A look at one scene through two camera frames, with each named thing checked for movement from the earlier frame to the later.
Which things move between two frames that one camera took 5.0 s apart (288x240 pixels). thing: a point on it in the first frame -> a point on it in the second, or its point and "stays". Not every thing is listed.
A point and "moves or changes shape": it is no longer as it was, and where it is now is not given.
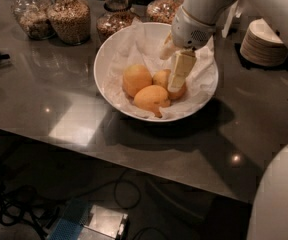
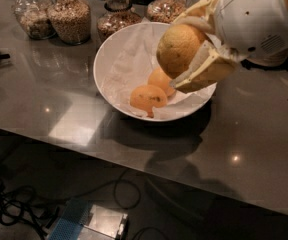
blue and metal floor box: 80,219 stays
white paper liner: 140,43 stays
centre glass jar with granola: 118,14 stays
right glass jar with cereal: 163,8 stays
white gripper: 189,32 -> 253,21
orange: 134,77 moves or changes shape
